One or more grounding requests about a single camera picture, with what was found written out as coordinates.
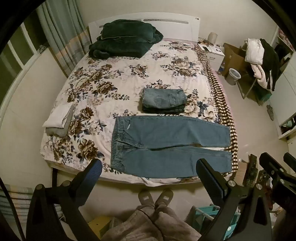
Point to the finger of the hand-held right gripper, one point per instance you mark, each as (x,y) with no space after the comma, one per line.
(269,163)
(291,161)

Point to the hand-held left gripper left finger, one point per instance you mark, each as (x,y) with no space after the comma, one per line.
(93,170)

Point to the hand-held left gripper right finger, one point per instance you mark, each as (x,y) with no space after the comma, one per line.
(204,173)

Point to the blue jeans pants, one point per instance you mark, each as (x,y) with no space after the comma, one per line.
(161,143)

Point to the teal basket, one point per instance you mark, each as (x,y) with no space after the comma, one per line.
(208,214)

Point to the grey slipper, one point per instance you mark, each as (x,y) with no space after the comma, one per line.
(145,197)
(164,197)

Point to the grey folded cloth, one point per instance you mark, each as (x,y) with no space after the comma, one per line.
(62,131)

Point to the yellow box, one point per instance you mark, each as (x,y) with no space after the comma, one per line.
(99,226)

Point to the white folded cloth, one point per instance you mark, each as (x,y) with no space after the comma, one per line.
(56,115)

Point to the white wardrobe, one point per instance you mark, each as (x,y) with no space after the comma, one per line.
(285,92)

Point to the person's beige robe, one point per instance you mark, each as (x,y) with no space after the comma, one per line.
(157,224)

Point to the folded dark jeans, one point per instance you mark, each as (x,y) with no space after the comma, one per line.
(161,110)

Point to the brown striped blanket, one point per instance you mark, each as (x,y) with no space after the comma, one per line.
(219,92)

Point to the pink garment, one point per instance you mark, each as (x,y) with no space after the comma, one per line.
(261,77)

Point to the folded light blue jeans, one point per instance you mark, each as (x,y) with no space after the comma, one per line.
(161,97)

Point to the grey trash bin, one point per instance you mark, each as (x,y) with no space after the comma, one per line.
(232,77)

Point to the floral bed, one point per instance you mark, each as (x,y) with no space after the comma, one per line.
(115,76)

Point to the black garment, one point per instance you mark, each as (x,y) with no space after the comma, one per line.
(271,60)

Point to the cardboard box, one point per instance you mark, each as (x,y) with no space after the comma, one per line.
(234,56)

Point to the white garment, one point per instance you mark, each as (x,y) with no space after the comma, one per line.
(254,51)

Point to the white nightstand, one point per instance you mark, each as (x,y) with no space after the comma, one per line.
(216,58)

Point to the dark green blanket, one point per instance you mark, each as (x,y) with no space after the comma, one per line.
(122,39)

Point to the window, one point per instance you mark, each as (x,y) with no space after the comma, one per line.
(13,60)

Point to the white cylinder device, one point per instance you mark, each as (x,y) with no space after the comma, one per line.
(212,37)

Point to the green curtain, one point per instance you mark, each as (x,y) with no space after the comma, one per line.
(62,30)

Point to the white headboard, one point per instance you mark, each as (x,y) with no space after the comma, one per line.
(180,27)

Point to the metal frame chair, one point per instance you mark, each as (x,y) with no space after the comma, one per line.
(248,89)

